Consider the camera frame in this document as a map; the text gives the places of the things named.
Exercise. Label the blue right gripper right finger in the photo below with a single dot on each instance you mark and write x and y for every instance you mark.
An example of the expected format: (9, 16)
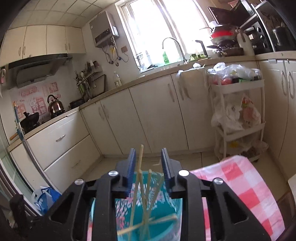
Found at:
(167, 171)

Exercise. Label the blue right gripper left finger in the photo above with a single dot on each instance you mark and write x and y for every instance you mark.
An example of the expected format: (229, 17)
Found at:
(130, 170)

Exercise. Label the single wooden chopstick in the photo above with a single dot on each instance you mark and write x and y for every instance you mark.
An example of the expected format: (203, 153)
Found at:
(139, 164)

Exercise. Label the blue plastic bag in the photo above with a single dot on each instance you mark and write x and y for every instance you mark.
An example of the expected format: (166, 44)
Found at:
(44, 197)

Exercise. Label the teal perforated plastic basket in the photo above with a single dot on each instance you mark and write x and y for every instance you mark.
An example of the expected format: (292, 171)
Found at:
(164, 205)

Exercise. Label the mop metal pole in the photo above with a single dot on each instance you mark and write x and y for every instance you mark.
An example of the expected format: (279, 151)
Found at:
(26, 145)

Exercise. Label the red white checkered tablecloth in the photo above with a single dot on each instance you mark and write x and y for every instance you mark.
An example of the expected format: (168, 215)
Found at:
(241, 176)

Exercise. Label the plastic oil bottle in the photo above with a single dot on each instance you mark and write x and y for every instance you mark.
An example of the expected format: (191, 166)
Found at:
(117, 79)

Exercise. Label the black wok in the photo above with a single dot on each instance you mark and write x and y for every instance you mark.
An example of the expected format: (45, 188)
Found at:
(30, 121)

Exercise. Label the white plastic bag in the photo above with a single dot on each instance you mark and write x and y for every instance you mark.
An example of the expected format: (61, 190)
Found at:
(193, 80)

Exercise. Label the white rolling cart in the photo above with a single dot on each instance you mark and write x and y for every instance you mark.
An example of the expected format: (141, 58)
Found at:
(238, 105)

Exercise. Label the metal kettle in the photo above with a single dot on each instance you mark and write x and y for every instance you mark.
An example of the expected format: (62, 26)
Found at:
(55, 107)

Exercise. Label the green detergent bottle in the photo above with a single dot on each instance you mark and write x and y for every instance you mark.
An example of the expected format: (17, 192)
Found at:
(165, 57)

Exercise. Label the chrome sink faucet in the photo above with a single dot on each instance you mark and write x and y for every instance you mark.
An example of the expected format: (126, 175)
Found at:
(178, 48)

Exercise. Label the range hood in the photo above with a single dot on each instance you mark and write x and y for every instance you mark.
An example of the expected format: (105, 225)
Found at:
(33, 69)

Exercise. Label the gas water heater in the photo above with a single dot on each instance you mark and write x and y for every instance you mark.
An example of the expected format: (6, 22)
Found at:
(103, 29)

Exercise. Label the wall utensil rack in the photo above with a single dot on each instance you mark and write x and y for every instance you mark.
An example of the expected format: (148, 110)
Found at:
(91, 81)

